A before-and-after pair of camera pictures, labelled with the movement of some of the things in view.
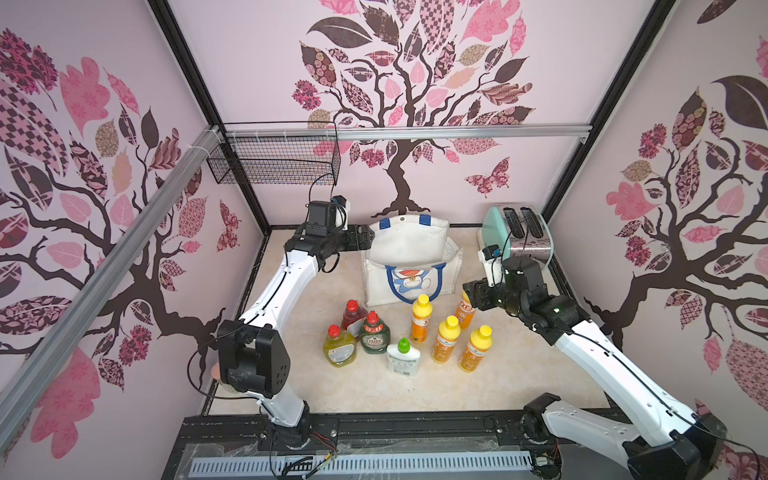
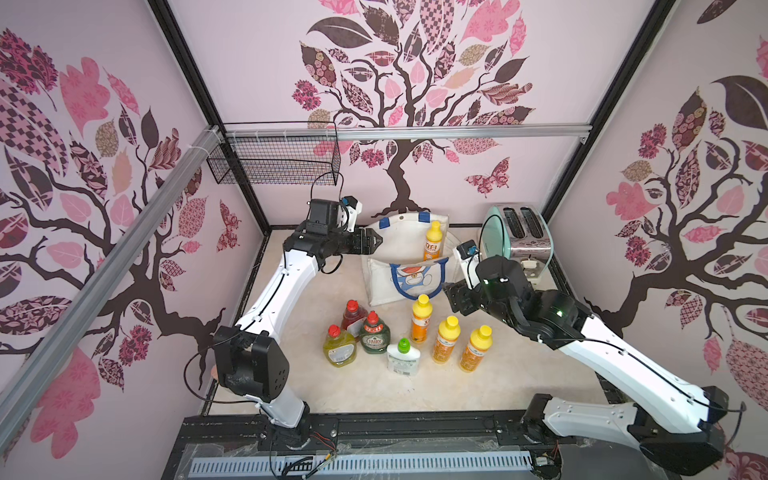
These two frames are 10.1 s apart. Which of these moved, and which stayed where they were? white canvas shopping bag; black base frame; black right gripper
Moved: black right gripper
Stayed: white canvas shopping bag; black base frame
